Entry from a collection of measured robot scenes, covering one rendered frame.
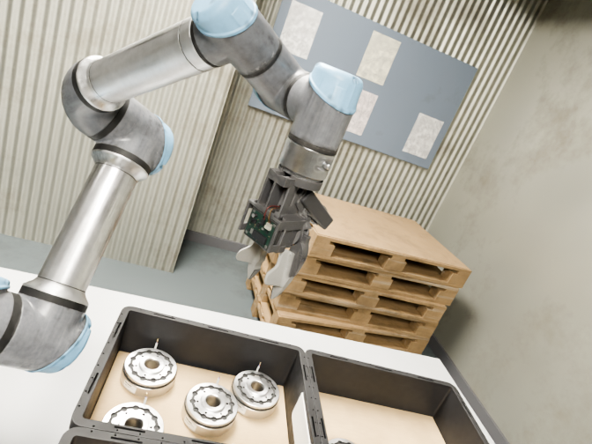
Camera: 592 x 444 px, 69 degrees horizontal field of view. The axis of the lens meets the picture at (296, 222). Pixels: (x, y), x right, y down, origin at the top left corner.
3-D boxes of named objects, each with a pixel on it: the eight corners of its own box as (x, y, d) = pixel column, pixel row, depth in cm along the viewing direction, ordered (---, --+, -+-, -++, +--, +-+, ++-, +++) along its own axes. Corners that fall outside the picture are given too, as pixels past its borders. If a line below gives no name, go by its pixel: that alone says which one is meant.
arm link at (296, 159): (308, 138, 67) (348, 159, 63) (298, 165, 69) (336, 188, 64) (277, 132, 61) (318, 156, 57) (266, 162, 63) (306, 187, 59)
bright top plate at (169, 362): (178, 355, 91) (179, 352, 91) (173, 391, 82) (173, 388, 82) (129, 345, 88) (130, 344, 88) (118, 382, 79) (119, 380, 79)
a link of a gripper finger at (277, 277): (250, 303, 67) (261, 247, 65) (276, 296, 71) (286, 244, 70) (265, 311, 65) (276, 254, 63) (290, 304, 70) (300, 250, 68)
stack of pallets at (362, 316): (372, 304, 339) (415, 219, 313) (416, 373, 274) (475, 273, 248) (242, 278, 301) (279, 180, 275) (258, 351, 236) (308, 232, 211)
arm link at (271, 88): (259, 29, 66) (299, 43, 58) (297, 78, 74) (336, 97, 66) (225, 68, 66) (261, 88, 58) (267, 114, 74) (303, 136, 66)
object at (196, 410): (240, 393, 88) (240, 390, 87) (233, 432, 78) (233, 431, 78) (192, 379, 86) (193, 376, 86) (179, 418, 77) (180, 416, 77)
